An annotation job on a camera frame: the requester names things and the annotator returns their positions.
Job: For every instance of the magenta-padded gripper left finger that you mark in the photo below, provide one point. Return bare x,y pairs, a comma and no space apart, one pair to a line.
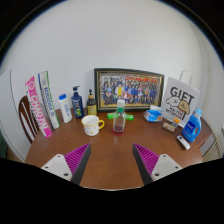
77,160

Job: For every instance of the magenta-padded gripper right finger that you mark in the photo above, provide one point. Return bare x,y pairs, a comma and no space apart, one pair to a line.
146,160

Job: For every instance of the clear plastic bottle green label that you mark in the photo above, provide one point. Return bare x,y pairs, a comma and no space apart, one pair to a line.
119,118

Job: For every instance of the white mug yellow rim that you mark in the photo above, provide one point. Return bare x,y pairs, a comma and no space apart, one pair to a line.
90,126

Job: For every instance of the small snack packet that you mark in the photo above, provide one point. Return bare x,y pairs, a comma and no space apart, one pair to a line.
168,127

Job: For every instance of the white remote control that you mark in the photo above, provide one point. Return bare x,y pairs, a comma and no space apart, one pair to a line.
183,142

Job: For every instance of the blue tissue pack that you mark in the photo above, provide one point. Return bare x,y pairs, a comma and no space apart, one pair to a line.
152,115

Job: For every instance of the white lotion bottle blue cap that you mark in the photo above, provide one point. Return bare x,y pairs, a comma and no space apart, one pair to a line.
65,110

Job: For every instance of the dark blue pump bottle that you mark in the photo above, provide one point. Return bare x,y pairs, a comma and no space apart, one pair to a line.
77,105

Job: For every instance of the blue detergent bottle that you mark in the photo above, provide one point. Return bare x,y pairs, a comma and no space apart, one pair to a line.
191,128

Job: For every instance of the amber pump bottle yellow label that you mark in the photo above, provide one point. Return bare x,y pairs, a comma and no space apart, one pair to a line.
92,106

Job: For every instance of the dark wooden side table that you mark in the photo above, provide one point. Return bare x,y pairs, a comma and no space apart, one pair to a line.
205,130

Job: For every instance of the brown wooden chair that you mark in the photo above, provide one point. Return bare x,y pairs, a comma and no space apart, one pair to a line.
26,116

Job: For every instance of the white paper gift bag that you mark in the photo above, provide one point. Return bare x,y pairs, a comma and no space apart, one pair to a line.
180,100

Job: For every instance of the white radiator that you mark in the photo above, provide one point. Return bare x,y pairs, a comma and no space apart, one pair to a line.
215,150

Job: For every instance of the framed group photo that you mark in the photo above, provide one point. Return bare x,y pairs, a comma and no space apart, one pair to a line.
130,89

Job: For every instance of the green plastic crate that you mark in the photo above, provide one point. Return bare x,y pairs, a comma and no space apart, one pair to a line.
2,146

